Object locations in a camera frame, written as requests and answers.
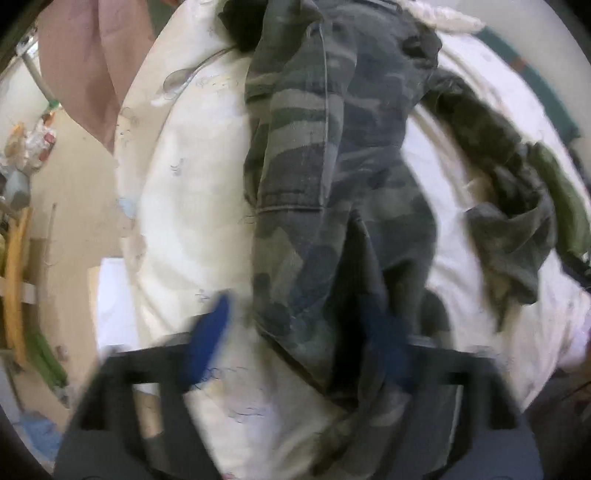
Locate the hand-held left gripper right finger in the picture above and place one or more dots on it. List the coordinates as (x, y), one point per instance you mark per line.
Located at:
(385, 341)

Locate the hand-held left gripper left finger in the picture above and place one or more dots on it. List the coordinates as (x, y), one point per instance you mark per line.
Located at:
(207, 341)

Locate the camouflage pants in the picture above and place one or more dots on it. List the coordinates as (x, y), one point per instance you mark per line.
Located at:
(314, 184)

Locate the cream printed blanket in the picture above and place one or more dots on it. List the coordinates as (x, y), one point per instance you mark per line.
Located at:
(194, 207)

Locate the green plastic object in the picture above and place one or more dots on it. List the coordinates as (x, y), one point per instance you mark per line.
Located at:
(46, 360)

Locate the wooden rack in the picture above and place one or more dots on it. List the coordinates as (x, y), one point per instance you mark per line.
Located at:
(16, 286)

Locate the olive green garment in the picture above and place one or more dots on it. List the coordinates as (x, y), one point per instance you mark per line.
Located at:
(561, 194)

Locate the grey plastic jug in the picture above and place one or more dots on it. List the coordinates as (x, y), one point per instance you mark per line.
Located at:
(17, 189)

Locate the pile of household clutter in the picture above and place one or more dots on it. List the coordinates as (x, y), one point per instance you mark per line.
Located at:
(34, 138)

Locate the pink cloth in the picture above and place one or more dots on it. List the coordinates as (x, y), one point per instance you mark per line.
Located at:
(97, 69)

